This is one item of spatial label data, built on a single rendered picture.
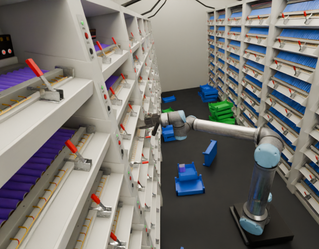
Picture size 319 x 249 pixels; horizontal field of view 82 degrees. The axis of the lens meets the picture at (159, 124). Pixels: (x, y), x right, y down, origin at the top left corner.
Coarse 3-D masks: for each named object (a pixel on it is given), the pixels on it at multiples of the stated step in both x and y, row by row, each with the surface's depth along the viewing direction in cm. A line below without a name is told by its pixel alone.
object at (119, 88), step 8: (120, 72) 123; (128, 72) 123; (112, 80) 111; (120, 80) 112; (128, 80) 123; (112, 88) 97; (120, 88) 104; (128, 88) 108; (112, 96) 94; (120, 96) 96; (128, 96) 101; (112, 104) 85; (120, 104) 85; (120, 112) 80
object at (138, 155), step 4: (140, 132) 137; (144, 132) 138; (140, 144) 124; (140, 148) 120; (136, 152) 115; (140, 152) 116; (136, 156) 112; (140, 156) 113; (132, 160) 108; (136, 160) 109; (140, 160) 110; (136, 168) 103; (132, 172) 100; (136, 172) 100; (136, 176) 98; (136, 180) 95; (136, 184) 89
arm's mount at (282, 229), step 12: (240, 204) 161; (240, 216) 152; (276, 216) 148; (264, 228) 141; (276, 228) 140; (288, 228) 139; (252, 240) 135; (264, 240) 135; (276, 240) 136; (288, 240) 137
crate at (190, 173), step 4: (188, 164) 229; (192, 164) 227; (188, 168) 228; (192, 168) 226; (180, 172) 220; (184, 172) 219; (188, 172) 217; (192, 172) 216; (196, 172) 199; (180, 176) 201; (184, 176) 200; (188, 176) 200; (192, 176) 200; (196, 176) 200; (180, 180) 201
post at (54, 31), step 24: (48, 0) 46; (72, 0) 49; (0, 24) 48; (24, 24) 48; (48, 24) 48; (72, 24) 48; (24, 48) 51; (48, 48) 51; (72, 48) 51; (96, 72) 59; (96, 96) 58; (144, 216) 100; (144, 240) 95
